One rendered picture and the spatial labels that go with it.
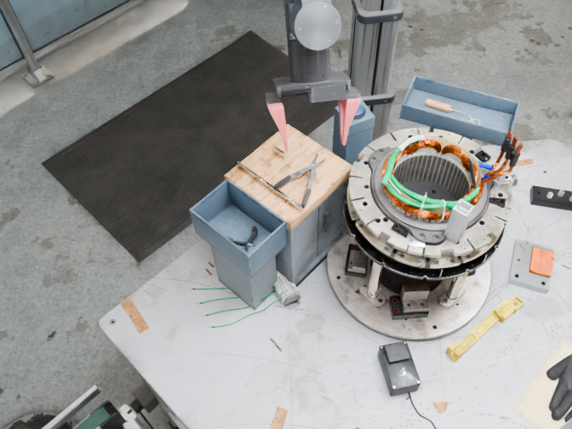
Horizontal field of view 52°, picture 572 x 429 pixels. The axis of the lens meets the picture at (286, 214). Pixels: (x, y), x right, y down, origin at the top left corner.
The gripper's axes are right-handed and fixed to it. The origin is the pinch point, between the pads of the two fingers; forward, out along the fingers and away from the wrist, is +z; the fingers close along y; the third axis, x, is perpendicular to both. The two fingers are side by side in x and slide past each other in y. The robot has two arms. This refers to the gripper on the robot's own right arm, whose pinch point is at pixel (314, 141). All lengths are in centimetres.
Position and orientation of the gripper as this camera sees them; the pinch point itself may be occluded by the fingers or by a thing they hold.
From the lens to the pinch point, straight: 86.4
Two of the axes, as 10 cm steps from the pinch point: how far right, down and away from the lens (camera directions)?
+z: 0.8, 9.1, 4.1
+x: -1.0, -4.0, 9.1
